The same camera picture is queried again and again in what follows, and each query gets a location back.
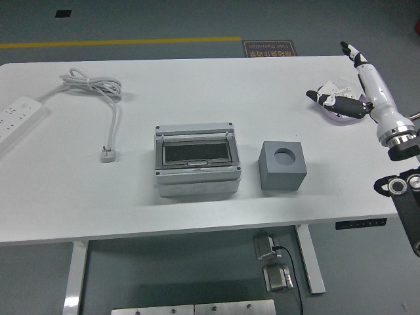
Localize white power strip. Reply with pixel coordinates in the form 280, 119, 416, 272
0, 94, 46, 154

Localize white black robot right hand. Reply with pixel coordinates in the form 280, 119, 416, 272
305, 41, 416, 147

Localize white square plate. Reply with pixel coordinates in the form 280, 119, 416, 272
318, 81, 342, 98

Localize black table control panel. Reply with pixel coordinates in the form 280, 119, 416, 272
335, 218, 387, 230

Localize brown floor sign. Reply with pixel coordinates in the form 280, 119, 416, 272
241, 39, 298, 58

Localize transparent hinged box lid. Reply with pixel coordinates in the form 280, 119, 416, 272
156, 129, 238, 170

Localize white power cord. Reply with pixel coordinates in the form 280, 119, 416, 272
36, 68, 124, 150

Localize thin black floor cable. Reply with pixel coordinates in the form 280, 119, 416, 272
271, 245, 305, 315

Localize grey plastic junction box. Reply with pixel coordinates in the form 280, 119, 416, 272
153, 121, 243, 198

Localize white power plug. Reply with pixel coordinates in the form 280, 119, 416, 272
100, 145, 117, 163

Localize grey cube holder block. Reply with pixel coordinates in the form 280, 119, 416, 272
259, 140, 308, 191

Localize white table leg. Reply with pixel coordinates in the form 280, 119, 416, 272
294, 225, 326, 295
64, 241, 89, 315

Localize yellow floor tape line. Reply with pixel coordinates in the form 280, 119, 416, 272
0, 35, 243, 49

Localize silver metal floor box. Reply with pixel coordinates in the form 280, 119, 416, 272
253, 232, 280, 261
262, 264, 293, 293

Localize purple plastic tray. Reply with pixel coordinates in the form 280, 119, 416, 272
315, 93, 371, 125

